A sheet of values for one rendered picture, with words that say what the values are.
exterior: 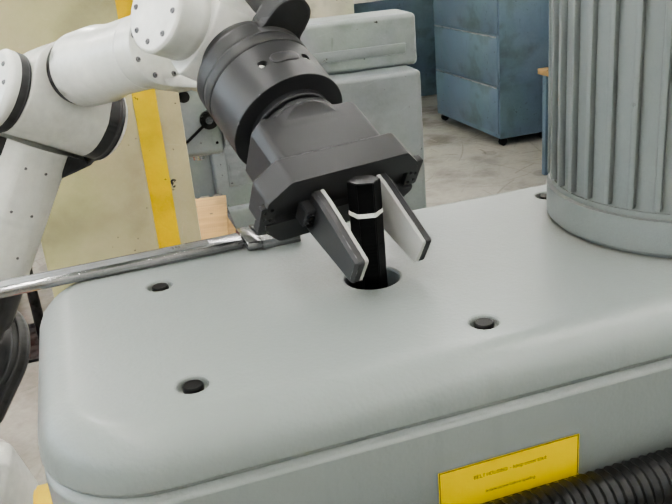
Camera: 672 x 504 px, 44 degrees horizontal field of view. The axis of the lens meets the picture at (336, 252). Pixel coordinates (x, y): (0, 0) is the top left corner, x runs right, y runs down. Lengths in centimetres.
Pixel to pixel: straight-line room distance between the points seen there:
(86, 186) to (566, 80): 180
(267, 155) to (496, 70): 735
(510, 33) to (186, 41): 726
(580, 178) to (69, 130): 50
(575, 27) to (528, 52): 739
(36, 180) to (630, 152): 57
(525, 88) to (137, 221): 606
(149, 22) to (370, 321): 29
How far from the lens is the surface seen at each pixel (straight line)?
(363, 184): 52
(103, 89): 79
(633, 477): 51
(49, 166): 89
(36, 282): 62
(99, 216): 230
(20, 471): 94
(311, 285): 55
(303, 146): 55
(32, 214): 89
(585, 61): 58
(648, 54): 55
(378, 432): 45
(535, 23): 797
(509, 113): 797
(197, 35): 64
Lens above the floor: 211
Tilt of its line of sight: 22 degrees down
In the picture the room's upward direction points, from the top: 5 degrees counter-clockwise
